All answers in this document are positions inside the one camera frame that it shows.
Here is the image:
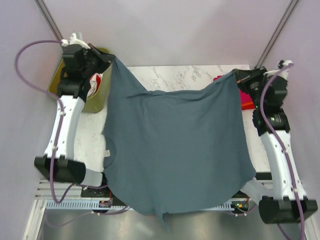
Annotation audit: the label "red folded t-shirt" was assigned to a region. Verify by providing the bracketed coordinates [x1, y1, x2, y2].
[241, 103, 255, 111]

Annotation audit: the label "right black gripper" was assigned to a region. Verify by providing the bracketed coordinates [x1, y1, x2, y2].
[233, 66, 270, 109]

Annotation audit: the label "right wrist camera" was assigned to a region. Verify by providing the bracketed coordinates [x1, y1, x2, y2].
[263, 60, 294, 80]

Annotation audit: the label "white slotted cable duct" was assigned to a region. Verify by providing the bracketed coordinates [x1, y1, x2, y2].
[44, 198, 237, 211]

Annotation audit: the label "blue-grey t-shirt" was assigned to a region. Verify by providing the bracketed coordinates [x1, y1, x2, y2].
[102, 59, 256, 221]

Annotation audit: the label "olive green plastic bin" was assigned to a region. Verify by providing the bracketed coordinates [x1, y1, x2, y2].
[48, 48, 112, 113]

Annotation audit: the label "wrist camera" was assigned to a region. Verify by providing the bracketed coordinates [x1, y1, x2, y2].
[61, 32, 90, 49]
[263, 60, 294, 80]

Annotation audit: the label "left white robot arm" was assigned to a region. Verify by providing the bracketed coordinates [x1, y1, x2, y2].
[34, 44, 114, 197]

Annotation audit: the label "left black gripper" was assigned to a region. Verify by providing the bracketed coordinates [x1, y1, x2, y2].
[81, 43, 115, 79]

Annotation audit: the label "orange folded t-shirt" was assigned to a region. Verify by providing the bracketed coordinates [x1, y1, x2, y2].
[241, 101, 254, 107]

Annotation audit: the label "magenta folded t-shirt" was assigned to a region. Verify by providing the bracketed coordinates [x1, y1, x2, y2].
[212, 74, 252, 105]

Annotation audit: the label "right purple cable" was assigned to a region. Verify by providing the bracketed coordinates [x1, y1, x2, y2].
[232, 63, 306, 240]

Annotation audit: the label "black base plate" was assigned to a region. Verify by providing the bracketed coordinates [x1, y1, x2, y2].
[80, 172, 272, 207]

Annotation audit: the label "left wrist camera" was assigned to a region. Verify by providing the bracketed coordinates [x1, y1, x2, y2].
[61, 32, 90, 49]

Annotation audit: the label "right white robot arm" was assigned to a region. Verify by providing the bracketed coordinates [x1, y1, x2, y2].
[229, 67, 318, 224]

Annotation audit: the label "white and red t-shirt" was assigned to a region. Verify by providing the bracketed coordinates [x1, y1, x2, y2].
[87, 73, 103, 98]

